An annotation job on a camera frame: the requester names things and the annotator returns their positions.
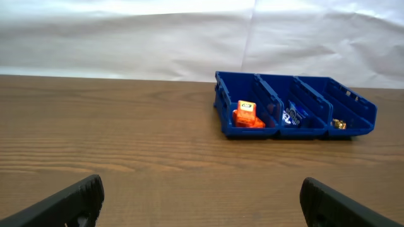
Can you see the gold candy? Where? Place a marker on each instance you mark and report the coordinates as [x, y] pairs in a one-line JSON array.
[[339, 124]]

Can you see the blue candy pack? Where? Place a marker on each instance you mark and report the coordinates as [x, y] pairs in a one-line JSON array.
[[295, 115]]

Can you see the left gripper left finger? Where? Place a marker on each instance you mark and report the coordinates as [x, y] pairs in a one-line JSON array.
[[72, 205]]

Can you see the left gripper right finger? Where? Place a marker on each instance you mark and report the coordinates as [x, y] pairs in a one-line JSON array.
[[328, 209]]

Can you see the blue tray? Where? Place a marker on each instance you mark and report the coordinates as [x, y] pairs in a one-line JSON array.
[[240, 88]]

